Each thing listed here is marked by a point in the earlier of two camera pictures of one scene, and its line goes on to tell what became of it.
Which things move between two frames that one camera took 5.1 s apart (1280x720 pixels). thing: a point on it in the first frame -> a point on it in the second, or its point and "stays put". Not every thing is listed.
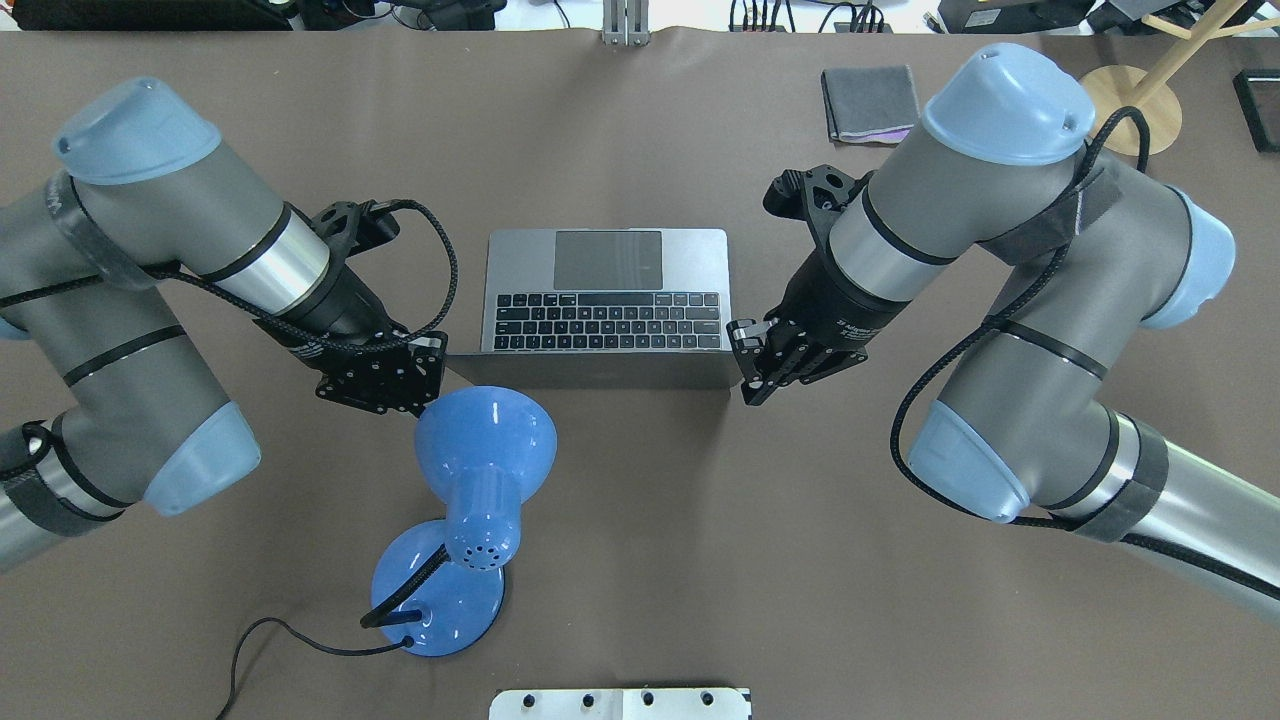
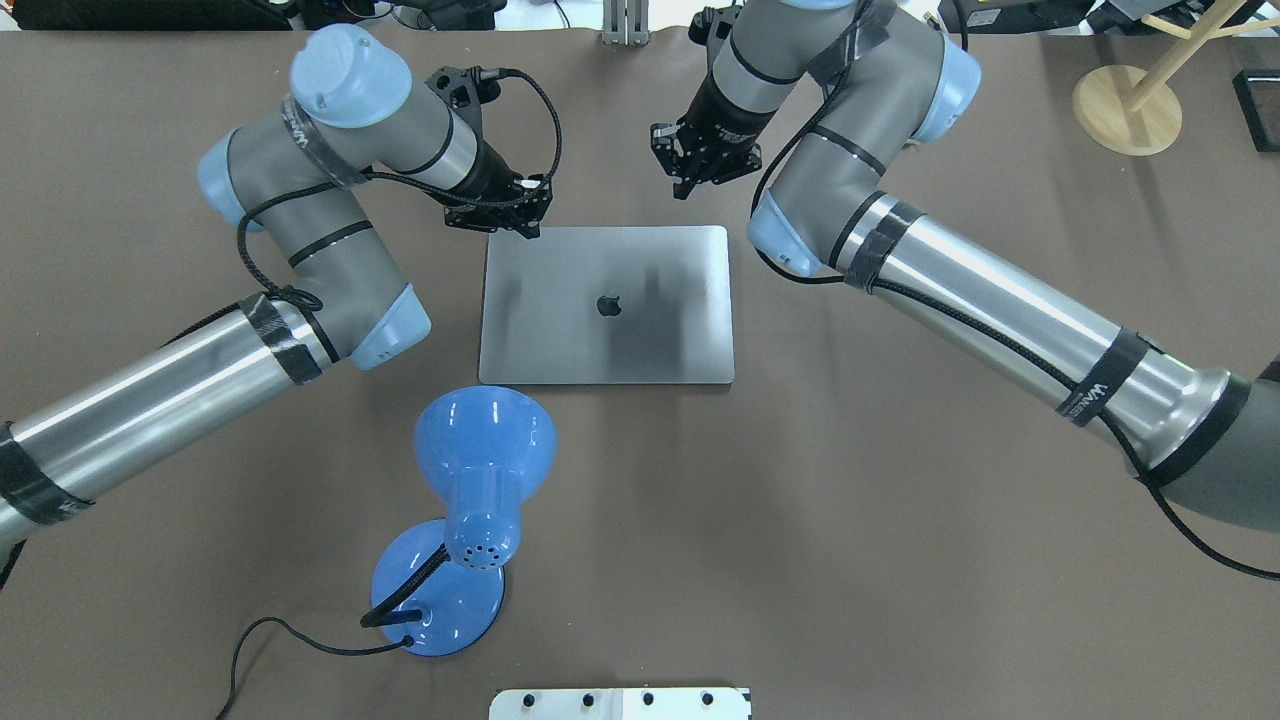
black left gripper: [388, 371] -> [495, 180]
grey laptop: [617, 309] stays put
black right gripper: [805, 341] -> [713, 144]
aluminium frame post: [626, 23] stays put
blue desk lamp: [486, 449] stays put
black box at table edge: [1258, 96] stays put
